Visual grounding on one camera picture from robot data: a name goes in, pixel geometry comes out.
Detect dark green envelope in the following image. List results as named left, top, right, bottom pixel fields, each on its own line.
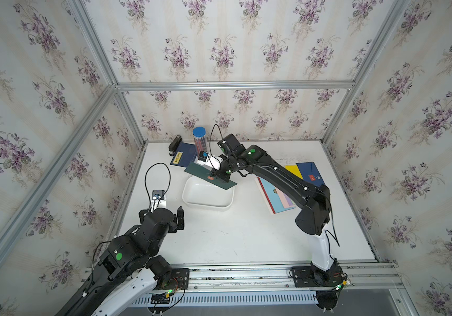
left=185, top=163, right=237, bottom=190

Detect white plastic storage box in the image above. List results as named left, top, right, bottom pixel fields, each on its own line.
left=182, top=176, right=235, bottom=211

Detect yellow envelope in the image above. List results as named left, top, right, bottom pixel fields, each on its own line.
left=285, top=165, right=303, bottom=179

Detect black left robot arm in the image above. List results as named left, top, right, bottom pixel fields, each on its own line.
left=57, top=208, right=185, bottom=315

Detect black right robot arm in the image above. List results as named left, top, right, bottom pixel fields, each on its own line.
left=211, top=134, right=338, bottom=274

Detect white red-striped envelope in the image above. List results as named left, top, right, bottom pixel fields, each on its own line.
left=254, top=176, right=280, bottom=215

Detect blue-lidded pencil tube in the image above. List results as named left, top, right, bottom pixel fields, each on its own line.
left=193, top=126, right=208, bottom=155

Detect dark blue book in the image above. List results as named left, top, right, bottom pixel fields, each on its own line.
left=170, top=142, right=197, bottom=168

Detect black stapler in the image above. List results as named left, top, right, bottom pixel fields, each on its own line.
left=168, top=135, right=182, bottom=157

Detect light blue envelope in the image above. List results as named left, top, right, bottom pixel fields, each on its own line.
left=258, top=176, right=290, bottom=214

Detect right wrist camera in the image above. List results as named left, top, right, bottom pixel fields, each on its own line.
left=195, top=151, right=222, bottom=171

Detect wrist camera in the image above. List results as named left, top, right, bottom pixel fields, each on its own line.
left=149, top=190, right=167, bottom=212
left=195, top=151, right=222, bottom=171

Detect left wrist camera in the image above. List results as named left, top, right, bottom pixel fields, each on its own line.
left=149, top=190, right=167, bottom=212

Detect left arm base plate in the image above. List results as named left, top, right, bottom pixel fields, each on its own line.
left=154, top=268, right=190, bottom=290

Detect black left camera cable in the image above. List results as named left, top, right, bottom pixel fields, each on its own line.
left=144, top=162, right=172, bottom=206

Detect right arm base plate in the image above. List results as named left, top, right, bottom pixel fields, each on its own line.
left=289, top=263, right=348, bottom=290

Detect aluminium mounting rail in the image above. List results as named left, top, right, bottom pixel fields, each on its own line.
left=77, top=260, right=404, bottom=295

